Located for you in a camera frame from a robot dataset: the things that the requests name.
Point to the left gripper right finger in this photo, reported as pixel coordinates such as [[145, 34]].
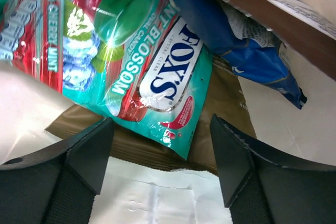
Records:
[[261, 184]]

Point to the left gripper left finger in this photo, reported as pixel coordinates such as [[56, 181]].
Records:
[[57, 184]]

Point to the teal Fox's candy bag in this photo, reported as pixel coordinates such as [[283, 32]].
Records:
[[135, 61]]

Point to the olive brown snack bag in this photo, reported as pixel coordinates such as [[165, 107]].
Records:
[[224, 98]]

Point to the dark brown snack bag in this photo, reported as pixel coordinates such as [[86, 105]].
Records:
[[315, 46]]

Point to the blue snack packet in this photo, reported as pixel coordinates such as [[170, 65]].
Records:
[[248, 47]]

